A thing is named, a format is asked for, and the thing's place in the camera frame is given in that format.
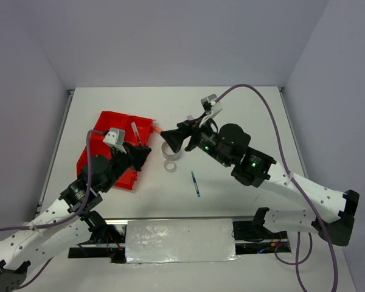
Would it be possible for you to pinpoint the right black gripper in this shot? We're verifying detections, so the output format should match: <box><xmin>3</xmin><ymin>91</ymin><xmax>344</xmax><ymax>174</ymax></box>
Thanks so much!
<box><xmin>159</xmin><ymin>113</ymin><xmax>231</xmax><ymax>167</ymax></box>

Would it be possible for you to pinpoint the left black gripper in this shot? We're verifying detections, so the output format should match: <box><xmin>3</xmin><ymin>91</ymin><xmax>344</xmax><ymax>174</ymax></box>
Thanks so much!
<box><xmin>101</xmin><ymin>141</ymin><xmax>151</xmax><ymax>192</ymax></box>

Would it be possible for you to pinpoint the red pen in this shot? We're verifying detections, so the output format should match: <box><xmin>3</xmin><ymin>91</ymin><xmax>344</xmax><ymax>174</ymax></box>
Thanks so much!
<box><xmin>131</xmin><ymin>122</ymin><xmax>142</xmax><ymax>146</ymax></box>

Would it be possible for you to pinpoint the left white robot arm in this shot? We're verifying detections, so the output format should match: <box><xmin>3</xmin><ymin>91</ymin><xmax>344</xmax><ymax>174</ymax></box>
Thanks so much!
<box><xmin>0</xmin><ymin>142</ymin><xmax>151</xmax><ymax>291</ymax></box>

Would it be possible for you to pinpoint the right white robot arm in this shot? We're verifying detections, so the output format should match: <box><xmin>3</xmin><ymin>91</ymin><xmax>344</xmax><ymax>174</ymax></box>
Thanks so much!
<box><xmin>161</xmin><ymin>120</ymin><xmax>360</xmax><ymax>246</ymax></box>

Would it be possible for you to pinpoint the large clear tape roll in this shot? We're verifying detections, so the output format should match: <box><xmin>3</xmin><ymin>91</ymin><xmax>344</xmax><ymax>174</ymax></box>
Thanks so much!
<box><xmin>161</xmin><ymin>141</ymin><xmax>182</xmax><ymax>161</ymax></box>

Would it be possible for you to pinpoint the orange capped highlighter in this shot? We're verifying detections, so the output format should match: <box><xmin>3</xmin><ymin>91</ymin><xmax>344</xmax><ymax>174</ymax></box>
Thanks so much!
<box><xmin>154</xmin><ymin>127</ymin><xmax>162</xmax><ymax>134</ymax></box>

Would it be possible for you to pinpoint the small clear tape roll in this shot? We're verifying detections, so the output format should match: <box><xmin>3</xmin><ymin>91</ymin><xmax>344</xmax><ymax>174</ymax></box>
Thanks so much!
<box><xmin>163</xmin><ymin>160</ymin><xmax>176</xmax><ymax>173</ymax></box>

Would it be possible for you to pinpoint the blue crayon pen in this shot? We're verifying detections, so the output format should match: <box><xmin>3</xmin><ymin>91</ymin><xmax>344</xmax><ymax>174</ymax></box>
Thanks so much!
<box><xmin>191</xmin><ymin>171</ymin><xmax>201</xmax><ymax>198</ymax></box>

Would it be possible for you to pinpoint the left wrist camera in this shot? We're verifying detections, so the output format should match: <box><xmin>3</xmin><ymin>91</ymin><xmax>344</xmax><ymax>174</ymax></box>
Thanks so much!
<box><xmin>103</xmin><ymin>128</ymin><xmax>126</xmax><ymax>153</ymax></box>

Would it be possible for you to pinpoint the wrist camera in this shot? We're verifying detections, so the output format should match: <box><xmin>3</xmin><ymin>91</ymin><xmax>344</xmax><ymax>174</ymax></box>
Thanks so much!
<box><xmin>199</xmin><ymin>94</ymin><xmax>223</xmax><ymax>127</ymax></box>
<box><xmin>103</xmin><ymin>128</ymin><xmax>126</xmax><ymax>153</ymax></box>

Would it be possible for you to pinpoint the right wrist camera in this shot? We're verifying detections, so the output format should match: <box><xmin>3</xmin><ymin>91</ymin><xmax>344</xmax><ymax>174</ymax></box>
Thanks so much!
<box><xmin>199</xmin><ymin>94</ymin><xmax>223</xmax><ymax>127</ymax></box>

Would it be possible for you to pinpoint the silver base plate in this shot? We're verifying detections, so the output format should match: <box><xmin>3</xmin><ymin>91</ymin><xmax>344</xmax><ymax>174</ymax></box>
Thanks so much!
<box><xmin>68</xmin><ymin>218</ymin><xmax>290</xmax><ymax>264</ymax></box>

